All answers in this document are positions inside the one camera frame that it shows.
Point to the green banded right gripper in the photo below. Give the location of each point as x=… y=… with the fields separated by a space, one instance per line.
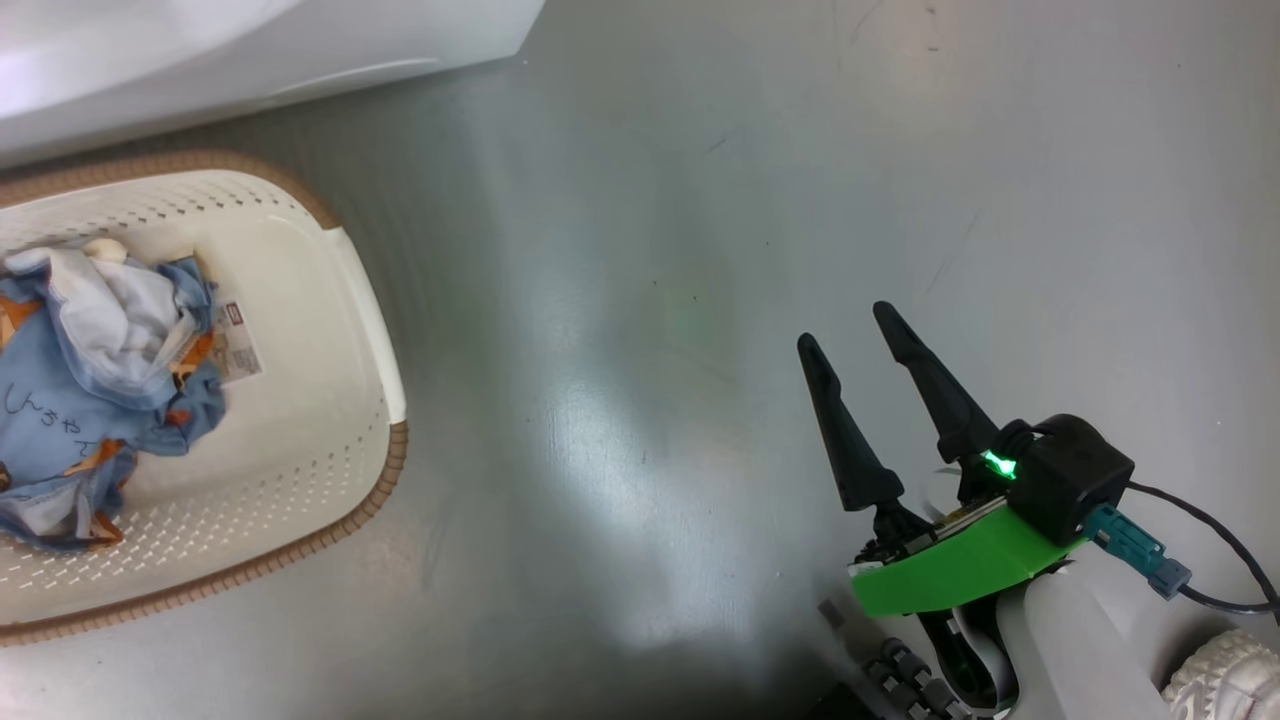
x=960 y=570

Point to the pale white-blue garment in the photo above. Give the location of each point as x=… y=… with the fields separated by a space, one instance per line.
x=110 y=310

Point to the blue cartoon print garment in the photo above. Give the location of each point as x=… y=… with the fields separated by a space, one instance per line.
x=60 y=430

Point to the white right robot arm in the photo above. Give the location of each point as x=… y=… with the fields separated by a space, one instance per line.
x=1080 y=650

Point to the cream basket with brown rim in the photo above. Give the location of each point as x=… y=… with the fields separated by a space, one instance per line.
x=300 y=450

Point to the product label sticker inside basket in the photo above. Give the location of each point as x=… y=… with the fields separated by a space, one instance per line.
x=238 y=350

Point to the white washing machine body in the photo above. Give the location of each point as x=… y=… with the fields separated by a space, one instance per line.
x=300 y=40

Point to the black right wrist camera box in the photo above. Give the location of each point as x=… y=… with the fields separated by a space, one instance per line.
x=1070 y=480

